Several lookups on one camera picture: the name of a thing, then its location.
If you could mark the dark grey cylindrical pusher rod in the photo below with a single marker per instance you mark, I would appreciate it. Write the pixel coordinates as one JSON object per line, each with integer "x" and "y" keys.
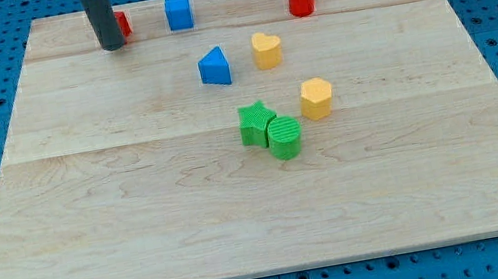
{"x": 103, "y": 21}

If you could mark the blue triangle block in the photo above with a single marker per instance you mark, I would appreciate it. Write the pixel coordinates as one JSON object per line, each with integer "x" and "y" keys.
{"x": 214, "y": 68}

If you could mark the red block behind rod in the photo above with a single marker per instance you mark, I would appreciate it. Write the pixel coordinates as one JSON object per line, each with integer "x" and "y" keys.
{"x": 123, "y": 24}

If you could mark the blue cube block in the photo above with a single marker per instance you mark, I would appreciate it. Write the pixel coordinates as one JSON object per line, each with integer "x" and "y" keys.
{"x": 179, "y": 14}

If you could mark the yellow heart block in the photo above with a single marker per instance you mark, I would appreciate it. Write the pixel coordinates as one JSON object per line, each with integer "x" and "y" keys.
{"x": 267, "y": 50}

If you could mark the green star block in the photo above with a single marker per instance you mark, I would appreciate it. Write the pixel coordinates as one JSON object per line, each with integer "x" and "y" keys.
{"x": 254, "y": 120}

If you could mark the light wooden board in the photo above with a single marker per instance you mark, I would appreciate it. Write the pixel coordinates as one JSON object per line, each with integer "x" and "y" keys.
{"x": 125, "y": 165}

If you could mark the green cylinder block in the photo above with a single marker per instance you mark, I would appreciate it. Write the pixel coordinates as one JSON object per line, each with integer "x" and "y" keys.
{"x": 284, "y": 136}

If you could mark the yellow hexagon block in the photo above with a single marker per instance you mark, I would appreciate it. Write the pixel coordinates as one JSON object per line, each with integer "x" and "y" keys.
{"x": 316, "y": 98}

